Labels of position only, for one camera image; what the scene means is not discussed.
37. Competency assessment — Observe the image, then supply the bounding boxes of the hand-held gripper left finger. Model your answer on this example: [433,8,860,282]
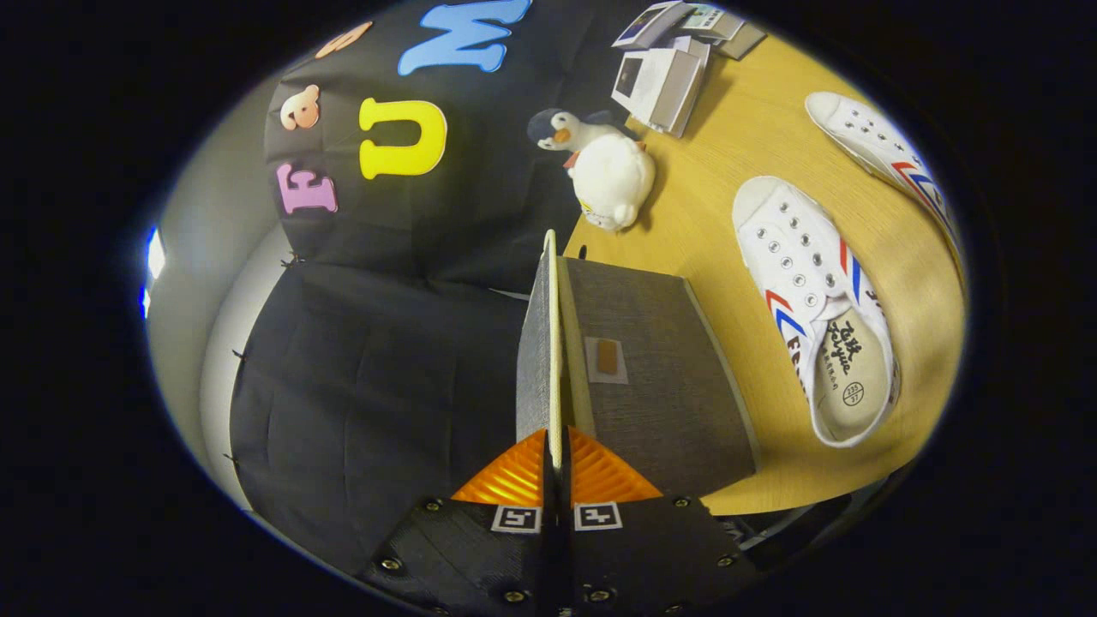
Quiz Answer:
[356,428,551,617]

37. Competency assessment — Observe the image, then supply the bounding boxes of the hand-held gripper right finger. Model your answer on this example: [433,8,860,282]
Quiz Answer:
[561,426,764,617]

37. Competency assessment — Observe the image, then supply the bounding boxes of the grey fabric storage box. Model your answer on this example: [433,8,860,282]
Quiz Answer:
[514,229,761,500]

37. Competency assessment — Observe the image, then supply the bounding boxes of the white shoe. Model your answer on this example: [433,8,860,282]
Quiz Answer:
[731,176,901,449]
[804,91,965,275]

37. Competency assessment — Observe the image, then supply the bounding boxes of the white plush toy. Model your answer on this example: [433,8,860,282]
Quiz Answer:
[567,133,657,234]

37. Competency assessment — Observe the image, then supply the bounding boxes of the penguin plush toy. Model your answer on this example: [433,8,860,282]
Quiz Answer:
[526,108,639,157]

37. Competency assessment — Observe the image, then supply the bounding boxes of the white book dark photo cover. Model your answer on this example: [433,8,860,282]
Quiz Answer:
[611,47,705,138]

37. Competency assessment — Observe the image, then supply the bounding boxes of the plain white book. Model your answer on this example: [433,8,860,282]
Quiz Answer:
[668,36,712,69]

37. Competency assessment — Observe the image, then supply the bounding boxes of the dark grey book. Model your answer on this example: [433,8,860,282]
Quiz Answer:
[716,21,768,61]

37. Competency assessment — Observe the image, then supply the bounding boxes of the blue cover book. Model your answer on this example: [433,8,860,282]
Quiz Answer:
[613,0,688,50]

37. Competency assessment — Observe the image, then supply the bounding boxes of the teal cover book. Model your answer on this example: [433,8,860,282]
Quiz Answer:
[681,3,746,42]

